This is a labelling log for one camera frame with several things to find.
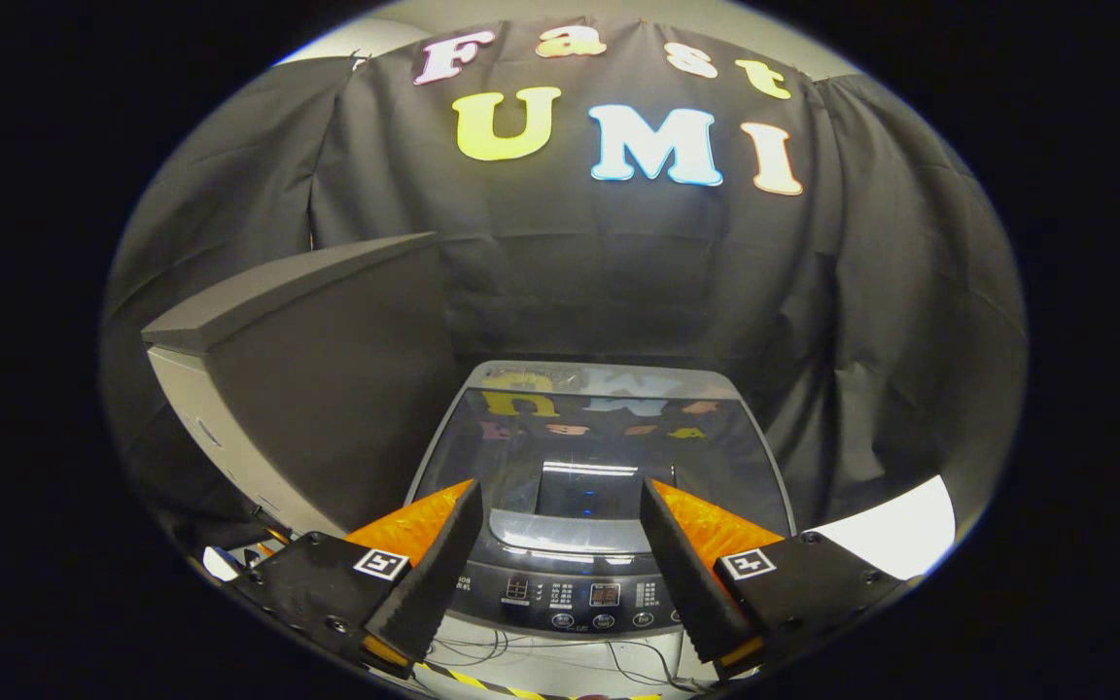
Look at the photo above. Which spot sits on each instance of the grey washing machine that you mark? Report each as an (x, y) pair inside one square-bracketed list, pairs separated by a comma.
[(579, 593)]

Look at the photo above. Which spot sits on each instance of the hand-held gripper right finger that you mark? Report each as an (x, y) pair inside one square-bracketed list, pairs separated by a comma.
[(682, 578)]

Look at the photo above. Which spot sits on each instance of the white board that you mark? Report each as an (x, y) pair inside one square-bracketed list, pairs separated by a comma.
[(900, 530)]

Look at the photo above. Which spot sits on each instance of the yellow black striped tape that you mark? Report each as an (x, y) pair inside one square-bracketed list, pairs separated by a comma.
[(468, 678)]

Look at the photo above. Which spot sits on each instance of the black backdrop cloth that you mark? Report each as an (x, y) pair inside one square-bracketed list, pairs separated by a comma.
[(570, 272)]

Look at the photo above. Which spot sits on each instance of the small white object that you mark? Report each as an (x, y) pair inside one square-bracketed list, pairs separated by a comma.
[(220, 564)]

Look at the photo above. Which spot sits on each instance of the grey cabinet with dark top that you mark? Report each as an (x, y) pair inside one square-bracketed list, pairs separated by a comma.
[(346, 389)]

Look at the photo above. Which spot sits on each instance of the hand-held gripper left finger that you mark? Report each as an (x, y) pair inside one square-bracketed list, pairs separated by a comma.
[(443, 569)]

